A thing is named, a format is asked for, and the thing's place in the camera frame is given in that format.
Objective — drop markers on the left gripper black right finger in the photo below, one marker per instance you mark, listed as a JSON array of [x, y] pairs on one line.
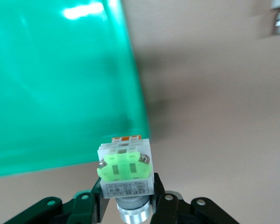
[[172, 210]]

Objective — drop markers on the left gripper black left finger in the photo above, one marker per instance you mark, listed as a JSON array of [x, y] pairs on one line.
[[84, 210]]

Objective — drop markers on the green plastic tray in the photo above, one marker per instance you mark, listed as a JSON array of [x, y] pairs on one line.
[[60, 81]]

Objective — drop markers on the green push button white body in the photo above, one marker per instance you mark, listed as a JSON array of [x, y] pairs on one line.
[[124, 170]]

